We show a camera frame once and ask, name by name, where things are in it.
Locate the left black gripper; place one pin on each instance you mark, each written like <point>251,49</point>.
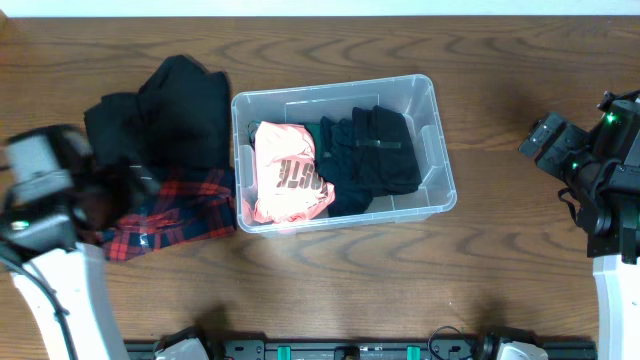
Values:
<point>122,190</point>

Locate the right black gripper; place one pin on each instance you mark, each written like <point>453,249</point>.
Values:
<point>576,140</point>

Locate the red navy plaid shirt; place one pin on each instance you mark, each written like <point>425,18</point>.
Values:
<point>191,205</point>

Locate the black cloth with tape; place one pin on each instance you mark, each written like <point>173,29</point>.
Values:
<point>384,160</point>

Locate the pink printed t-shirt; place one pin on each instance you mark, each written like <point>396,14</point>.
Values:
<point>289,189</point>

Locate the clear plastic storage bin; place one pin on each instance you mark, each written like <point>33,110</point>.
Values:
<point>413,96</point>

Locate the dark navy garment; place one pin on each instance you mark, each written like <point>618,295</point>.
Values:
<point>334,163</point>

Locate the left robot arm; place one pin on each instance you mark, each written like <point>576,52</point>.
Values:
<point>58,193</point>

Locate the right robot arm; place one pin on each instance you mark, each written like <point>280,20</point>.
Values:
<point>600,171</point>

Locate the black folded garment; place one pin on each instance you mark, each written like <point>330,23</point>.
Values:
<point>180,117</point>

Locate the dark green folded garment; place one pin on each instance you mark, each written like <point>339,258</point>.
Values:
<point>312,132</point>

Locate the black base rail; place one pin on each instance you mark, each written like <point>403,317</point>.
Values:
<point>442,348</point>

